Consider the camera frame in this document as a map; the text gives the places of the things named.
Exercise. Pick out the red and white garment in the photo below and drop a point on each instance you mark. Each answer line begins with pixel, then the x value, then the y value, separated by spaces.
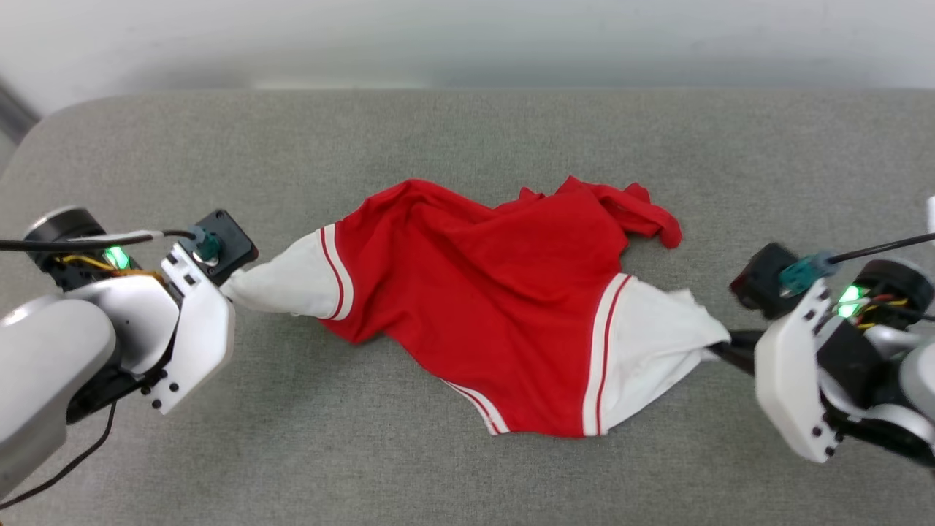
pixel 511 292

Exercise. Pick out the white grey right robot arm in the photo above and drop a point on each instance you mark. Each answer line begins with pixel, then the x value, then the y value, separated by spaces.
pixel 891 343

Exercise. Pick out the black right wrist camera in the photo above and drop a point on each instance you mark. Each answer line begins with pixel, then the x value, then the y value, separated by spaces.
pixel 760 288

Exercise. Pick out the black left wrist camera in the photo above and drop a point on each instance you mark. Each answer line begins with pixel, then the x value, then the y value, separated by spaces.
pixel 230 245

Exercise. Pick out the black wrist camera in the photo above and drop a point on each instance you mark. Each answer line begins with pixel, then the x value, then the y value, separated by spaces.
pixel 230 245
pixel 760 288

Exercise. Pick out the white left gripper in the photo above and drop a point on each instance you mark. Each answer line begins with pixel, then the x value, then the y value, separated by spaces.
pixel 201 343

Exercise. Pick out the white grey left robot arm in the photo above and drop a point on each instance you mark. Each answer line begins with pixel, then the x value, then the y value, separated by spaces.
pixel 51 358

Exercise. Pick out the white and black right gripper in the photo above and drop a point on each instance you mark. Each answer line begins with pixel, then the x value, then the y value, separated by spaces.
pixel 789 380

